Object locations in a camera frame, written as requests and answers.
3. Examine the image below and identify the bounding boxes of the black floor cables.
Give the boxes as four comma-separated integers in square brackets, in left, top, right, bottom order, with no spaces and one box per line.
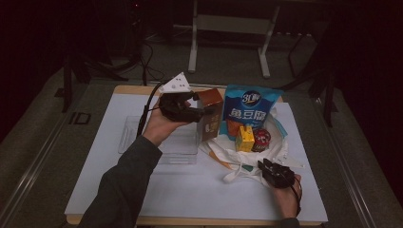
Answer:
[138,39,168,87]

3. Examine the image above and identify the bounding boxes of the person's right hand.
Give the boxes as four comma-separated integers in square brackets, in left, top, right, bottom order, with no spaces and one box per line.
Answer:
[271,173,303,219]

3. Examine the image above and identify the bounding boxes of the black metal stand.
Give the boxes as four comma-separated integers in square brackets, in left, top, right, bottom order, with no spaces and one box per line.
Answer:
[275,29,339,128]
[61,51,130,114]

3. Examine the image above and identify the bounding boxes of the person's left hand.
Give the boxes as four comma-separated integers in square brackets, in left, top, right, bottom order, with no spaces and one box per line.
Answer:
[142,94,192,147]

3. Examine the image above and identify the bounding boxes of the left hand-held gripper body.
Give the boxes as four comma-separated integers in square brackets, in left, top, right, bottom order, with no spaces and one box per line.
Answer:
[157,71,203,124]

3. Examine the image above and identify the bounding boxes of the white tote bag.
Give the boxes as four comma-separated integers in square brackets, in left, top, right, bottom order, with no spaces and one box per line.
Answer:
[199,106,306,185]

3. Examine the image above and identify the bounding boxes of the red round packet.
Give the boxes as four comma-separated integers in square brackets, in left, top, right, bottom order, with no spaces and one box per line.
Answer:
[251,127,272,153]

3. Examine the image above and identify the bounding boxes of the clear plastic container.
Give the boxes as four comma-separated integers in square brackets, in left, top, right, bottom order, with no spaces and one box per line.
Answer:
[118,115,200,165]

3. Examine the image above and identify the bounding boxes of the yellow drink carton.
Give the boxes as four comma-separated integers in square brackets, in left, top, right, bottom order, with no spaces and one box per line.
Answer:
[234,124,256,153]

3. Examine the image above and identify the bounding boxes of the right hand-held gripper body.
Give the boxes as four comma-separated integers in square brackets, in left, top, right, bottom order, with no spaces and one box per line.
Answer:
[263,161,297,190]

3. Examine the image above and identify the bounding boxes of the blue snack bag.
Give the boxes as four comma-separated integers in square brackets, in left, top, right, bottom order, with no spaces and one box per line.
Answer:
[219,84,289,139]

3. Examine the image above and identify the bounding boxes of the brown carton box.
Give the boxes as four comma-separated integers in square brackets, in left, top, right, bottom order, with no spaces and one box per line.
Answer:
[195,87,225,143]

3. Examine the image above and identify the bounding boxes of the white metal desk frame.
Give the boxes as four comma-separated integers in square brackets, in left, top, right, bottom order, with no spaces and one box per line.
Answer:
[187,0,281,80]

